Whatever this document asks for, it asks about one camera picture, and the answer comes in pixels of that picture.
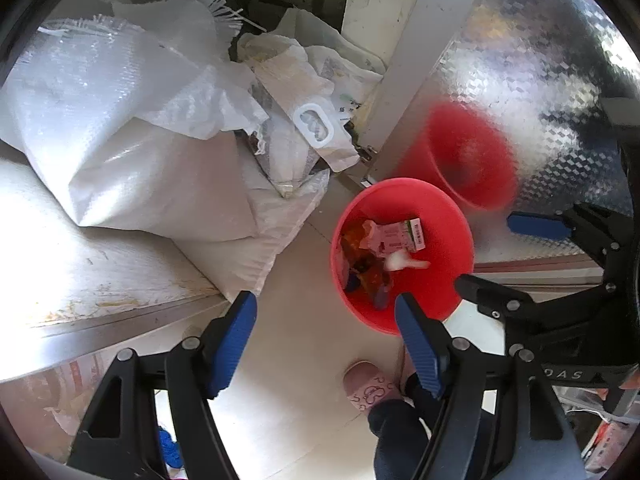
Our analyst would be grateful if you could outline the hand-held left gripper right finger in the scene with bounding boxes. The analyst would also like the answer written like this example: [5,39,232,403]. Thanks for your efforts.
[394,292,589,480]

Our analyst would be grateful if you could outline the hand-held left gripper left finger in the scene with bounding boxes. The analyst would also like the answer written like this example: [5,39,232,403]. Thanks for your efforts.
[65,290,259,480]

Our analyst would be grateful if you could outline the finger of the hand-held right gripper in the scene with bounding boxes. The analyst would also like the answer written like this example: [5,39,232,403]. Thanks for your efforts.
[454,273,609,324]
[506,202,627,262]

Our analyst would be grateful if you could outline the red plastic bin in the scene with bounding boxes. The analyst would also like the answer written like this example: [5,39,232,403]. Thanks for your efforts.
[330,177,474,336]

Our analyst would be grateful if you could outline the white tissue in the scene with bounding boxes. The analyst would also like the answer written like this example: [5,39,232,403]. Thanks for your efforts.
[385,254,431,272]

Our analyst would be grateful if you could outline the pink slipper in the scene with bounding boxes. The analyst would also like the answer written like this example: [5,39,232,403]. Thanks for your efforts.
[342,360,404,416]

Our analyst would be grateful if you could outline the orange wrapper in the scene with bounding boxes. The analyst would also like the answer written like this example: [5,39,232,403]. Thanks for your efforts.
[340,222,397,307]

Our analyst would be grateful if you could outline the person's leg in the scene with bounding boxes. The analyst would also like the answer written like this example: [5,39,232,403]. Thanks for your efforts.
[369,371,496,480]

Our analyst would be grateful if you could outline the flat white woven sack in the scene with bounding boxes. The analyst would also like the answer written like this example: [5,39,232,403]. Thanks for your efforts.
[170,167,332,302]

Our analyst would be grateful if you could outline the pink and white carton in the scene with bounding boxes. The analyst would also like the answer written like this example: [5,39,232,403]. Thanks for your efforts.
[360,217,427,256]

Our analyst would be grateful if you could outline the blue cloth scrap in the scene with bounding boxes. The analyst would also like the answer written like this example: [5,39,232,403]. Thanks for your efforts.
[157,425,187,472]

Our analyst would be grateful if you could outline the foil covered cabinet door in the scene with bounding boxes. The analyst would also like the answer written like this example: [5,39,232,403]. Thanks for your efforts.
[350,0,640,273]

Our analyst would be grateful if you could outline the large white woven sack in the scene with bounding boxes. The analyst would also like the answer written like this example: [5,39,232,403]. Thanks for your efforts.
[0,0,273,242]

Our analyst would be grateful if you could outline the paper bag with plastic handle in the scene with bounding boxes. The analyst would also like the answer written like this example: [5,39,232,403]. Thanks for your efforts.
[236,7,387,196]

